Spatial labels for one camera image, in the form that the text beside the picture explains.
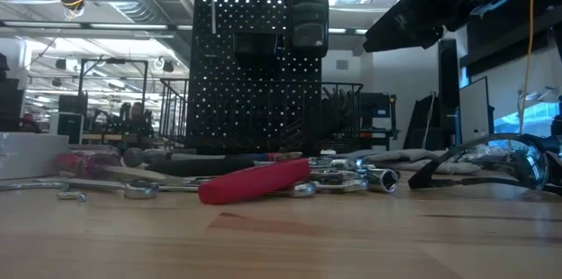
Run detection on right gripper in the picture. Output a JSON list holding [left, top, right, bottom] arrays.
[[363, 4, 444, 54]]

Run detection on red-handled pliers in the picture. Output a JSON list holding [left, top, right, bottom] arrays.
[[198, 158, 312, 206]]

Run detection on black-handled pliers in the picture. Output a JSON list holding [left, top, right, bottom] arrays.
[[144, 158, 256, 178]]

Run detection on ceiling light strip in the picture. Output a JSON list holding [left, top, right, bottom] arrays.
[[90, 23, 170, 32], [328, 27, 370, 35], [2, 20, 83, 29]]

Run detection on black tall column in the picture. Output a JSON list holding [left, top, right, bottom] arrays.
[[437, 38, 462, 142]]

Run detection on black equipment cart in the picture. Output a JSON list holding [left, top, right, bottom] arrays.
[[359, 92, 400, 151]]

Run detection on tall black bin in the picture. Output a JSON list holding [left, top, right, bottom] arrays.
[[287, 0, 330, 59]]

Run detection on black leaning boards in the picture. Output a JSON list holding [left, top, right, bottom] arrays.
[[402, 92, 440, 151]]

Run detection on grey striped work glove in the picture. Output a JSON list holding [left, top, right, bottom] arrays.
[[327, 147, 482, 175]]

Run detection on short black bin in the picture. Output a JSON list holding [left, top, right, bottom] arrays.
[[232, 32, 280, 68]]

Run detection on chrome socket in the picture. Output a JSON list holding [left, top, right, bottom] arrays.
[[309, 158, 368, 173]]

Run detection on blue lit screen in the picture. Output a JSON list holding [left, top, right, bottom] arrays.
[[494, 102, 562, 138]]

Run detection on black metal pegboard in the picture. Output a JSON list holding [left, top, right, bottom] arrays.
[[189, 0, 331, 151]]

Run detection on large chrome combination wrench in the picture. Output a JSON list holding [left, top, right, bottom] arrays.
[[155, 181, 317, 199]]

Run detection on person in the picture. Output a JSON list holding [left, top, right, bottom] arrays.
[[126, 101, 149, 125]]

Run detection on white box appliance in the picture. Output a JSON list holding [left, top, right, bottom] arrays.
[[48, 111, 85, 147]]

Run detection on white column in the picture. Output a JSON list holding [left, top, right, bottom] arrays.
[[0, 37, 32, 79]]

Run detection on white masking tape roll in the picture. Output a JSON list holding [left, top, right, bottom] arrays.
[[0, 132, 69, 181]]

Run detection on black box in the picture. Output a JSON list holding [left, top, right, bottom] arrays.
[[0, 77, 26, 133]]

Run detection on white panel black frame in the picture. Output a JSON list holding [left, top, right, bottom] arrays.
[[458, 75, 496, 145]]

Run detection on yellow cable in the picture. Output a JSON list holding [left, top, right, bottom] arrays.
[[519, 0, 537, 136]]

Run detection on black wire basket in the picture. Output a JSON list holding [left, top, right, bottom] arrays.
[[158, 77, 364, 151]]

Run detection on black metal stand frame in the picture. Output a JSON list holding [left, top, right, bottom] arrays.
[[77, 56, 149, 116]]

